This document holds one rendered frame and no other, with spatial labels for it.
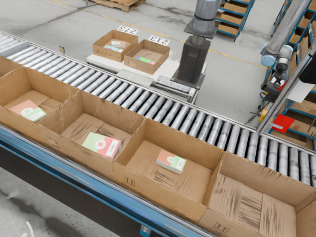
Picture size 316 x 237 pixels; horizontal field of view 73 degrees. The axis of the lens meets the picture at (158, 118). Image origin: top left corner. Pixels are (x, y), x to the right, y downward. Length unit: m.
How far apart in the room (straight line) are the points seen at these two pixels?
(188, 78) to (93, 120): 0.91
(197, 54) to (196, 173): 0.95
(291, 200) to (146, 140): 0.72
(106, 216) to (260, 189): 0.77
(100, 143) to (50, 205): 1.07
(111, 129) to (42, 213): 1.04
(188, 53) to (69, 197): 1.26
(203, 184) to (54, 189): 0.80
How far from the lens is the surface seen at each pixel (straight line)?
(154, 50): 2.21
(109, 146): 1.03
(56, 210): 1.99
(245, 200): 1.11
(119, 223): 1.22
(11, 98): 1.48
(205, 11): 1.62
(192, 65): 1.76
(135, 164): 1.06
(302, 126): 2.20
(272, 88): 1.48
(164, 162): 1.04
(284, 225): 1.14
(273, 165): 1.50
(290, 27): 1.69
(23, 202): 2.10
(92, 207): 1.27
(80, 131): 1.20
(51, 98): 1.44
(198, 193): 1.04
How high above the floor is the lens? 1.78
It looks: 44 degrees down
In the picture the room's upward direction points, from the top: 10 degrees clockwise
